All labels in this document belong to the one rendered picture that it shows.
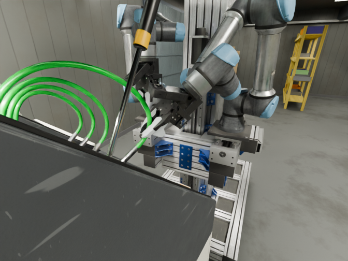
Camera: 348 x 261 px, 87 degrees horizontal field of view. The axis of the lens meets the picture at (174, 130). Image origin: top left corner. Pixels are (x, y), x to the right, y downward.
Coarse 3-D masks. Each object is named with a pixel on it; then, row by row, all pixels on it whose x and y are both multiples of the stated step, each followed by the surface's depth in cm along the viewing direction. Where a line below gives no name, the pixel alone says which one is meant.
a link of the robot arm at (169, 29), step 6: (156, 18) 89; (162, 18) 85; (162, 24) 74; (168, 24) 75; (174, 24) 76; (180, 24) 77; (162, 30) 74; (168, 30) 75; (174, 30) 75; (180, 30) 76; (162, 36) 75; (168, 36) 76; (174, 36) 77; (180, 36) 78
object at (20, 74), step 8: (40, 64) 38; (48, 64) 38; (56, 64) 39; (64, 64) 40; (72, 64) 41; (80, 64) 41; (88, 64) 43; (16, 72) 36; (24, 72) 36; (32, 72) 37; (104, 72) 45; (8, 80) 36; (16, 80) 36; (120, 80) 48; (0, 88) 35; (8, 88) 36; (0, 96) 36; (136, 96) 52; (144, 104) 54
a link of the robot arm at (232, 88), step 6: (234, 72) 56; (234, 78) 56; (222, 84) 56; (228, 84) 57; (234, 84) 58; (240, 84) 62; (210, 90) 63; (216, 90) 61; (222, 90) 59; (228, 90) 59; (234, 90) 60; (240, 90) 63; (222, 96) 64; (228, 96) 62; (234, 96) 62
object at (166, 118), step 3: (165, 114) 54; (168, 114) 53; (171, 114) 53; (162, 117) 54; (165, 117) 53; (168, 117) 53; (162, 120) 53; (165, 120) 53; (168, 120) 53; (159, 123) 53; (162, 123) 53; (165, 123) 53; (156, 126) 54; (159, 126) 54; (156, 129) 55
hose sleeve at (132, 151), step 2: (134, 146) 58; (132, 148) 57; (134, 148) 57; (136, 148) 57; (130, 150) 57; (132, 150) 57; (134, 150) 57; (136, 150) 57; (128, 152) 57; (130, 152) 57; (132, 152) 57; (134, 152) 57; (126, 154) 57; (128, 154) 57; (130, 154) 57; (132, 154) 57; (124, 156) 57; (126, 156) 56; (128, 156) 56; (130, 156) 57; (122, 158) 56; (124, 158) 56; (126, 158) 56; (128, 158) 57; (120, 160) 56; (122, 160) 56; (124, 160) 56; (126, 160) 56; (124, 162) 56
